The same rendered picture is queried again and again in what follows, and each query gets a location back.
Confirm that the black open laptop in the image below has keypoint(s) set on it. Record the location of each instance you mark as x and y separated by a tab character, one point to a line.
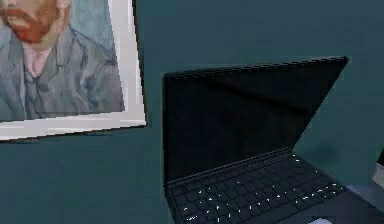
233	133

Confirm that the white framed portrait painting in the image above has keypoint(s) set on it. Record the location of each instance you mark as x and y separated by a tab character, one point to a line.
66	76

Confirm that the white black box object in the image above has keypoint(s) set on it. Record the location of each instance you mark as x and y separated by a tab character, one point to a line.
379	171

